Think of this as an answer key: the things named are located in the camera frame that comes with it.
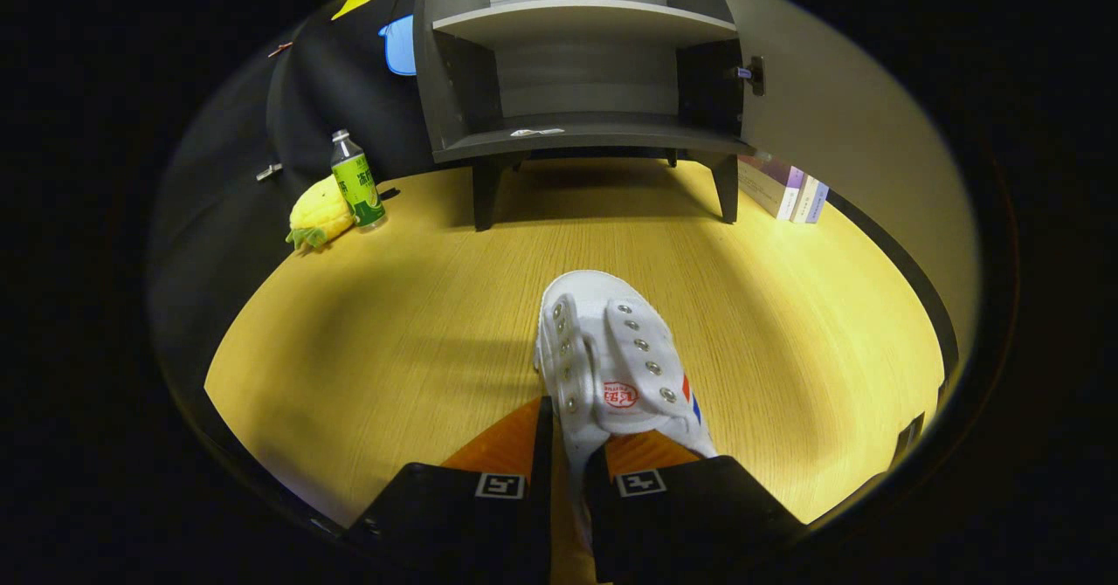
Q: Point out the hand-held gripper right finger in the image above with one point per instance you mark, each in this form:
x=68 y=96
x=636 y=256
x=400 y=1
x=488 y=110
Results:
x=596 y=515

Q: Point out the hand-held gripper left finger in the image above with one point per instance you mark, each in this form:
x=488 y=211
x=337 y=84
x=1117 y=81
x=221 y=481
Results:
x=543 y=445

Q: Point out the white canvas shoe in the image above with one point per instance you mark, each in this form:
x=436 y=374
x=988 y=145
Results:
x=611 y=340

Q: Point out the grey shoe cabinet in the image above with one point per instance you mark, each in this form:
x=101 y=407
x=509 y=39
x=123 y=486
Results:
x=576 y=17

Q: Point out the green label drink bottle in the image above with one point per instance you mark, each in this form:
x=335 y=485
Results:
x=358 y=188

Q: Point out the yellow pineapple plush toy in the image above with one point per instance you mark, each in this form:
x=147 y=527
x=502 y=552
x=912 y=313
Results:
x=319 y=214

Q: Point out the white spine book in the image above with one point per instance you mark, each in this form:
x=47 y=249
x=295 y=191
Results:
x=805 y=201

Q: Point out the silver clip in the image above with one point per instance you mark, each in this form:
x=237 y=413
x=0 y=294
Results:
x=269 y=171

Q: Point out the black backdrop cloth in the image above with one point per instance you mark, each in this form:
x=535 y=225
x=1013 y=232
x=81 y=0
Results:
x=314 y=96

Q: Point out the red clip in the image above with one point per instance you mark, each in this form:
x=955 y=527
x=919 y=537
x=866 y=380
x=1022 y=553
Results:
x=279 y=48

